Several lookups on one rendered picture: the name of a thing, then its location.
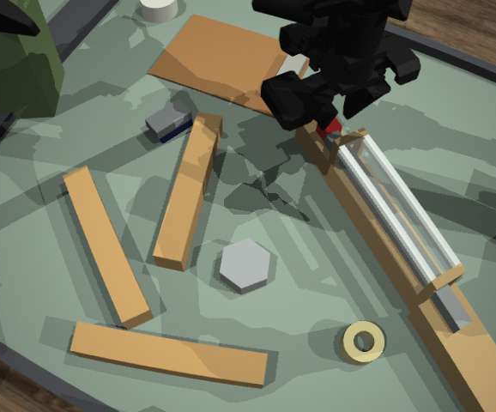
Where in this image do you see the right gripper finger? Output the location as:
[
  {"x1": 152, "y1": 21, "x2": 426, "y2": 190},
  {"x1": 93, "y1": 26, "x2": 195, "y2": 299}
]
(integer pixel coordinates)
[
  {"x1": 301, "y1": 76, "x2": 338, "y2": 130},
  {"x1": 343, "y1": 80, "x2": 391, "y2": 120}
]

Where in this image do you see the clear rectangular channel cover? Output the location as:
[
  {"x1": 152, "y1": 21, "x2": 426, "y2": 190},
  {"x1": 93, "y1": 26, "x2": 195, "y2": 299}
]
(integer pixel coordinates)
[{"x1": 333, "y1": 134, "x2": 461, "y2": 294}]

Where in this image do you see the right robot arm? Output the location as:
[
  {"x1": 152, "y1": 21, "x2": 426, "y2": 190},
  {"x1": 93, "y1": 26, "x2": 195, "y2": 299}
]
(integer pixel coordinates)
[{"x1": 251, "y1": 0, "x2": 413, "y2": 72}]

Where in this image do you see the red cube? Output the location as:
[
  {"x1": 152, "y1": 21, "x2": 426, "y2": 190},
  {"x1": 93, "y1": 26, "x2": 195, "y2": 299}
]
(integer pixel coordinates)
[{"x1": 316, "y1": 118, "x2": 342, "y2": 141}]

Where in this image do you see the beige roll of tape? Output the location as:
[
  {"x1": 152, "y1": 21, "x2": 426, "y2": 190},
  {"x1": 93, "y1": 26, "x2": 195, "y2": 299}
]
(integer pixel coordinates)
[{"x1": 340, "y1": 321, "x2": 384, "y2": 366}]

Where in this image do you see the brown flat board with grey clip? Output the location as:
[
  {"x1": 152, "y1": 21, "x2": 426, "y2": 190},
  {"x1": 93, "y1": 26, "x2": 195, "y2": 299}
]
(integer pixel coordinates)
[{"x1": 171, "y1": 17, "x2": 309, "y2": 118}]

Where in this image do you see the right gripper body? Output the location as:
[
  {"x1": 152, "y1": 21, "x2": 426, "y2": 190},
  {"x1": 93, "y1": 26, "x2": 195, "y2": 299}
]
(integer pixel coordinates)
[{"x1": 261, "y1": 26, "x2": 420, "y2": 131}]

